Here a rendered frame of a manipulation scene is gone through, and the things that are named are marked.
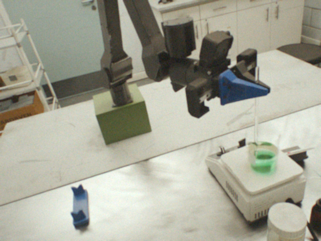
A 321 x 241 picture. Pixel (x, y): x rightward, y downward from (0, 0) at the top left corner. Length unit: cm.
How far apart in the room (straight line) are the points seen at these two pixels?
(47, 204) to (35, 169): 17
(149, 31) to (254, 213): 41
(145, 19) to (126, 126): 36
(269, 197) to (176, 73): 29
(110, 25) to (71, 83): 286
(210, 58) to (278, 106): 49
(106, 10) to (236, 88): 37
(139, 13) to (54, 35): 283
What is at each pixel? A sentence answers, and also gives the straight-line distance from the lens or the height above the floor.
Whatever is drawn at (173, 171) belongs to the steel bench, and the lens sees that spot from 72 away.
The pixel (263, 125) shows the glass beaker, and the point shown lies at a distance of 56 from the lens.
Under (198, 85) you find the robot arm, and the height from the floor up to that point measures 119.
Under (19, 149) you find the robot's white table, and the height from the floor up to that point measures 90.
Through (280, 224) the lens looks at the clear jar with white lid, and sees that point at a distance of 51.
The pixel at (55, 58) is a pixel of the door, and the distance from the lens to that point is 347.
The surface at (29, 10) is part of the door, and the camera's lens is 338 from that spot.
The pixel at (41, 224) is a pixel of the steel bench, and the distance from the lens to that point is 73.
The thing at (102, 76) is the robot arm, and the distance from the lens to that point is 80.
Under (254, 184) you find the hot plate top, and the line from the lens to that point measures 55.
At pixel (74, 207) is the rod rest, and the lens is 70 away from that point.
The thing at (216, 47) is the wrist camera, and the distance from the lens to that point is 48.
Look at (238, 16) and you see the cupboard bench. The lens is 322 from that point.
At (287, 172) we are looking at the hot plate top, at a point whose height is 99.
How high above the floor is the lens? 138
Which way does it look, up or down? 32 degrees down
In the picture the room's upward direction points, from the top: 11 degrees counter-clockwise
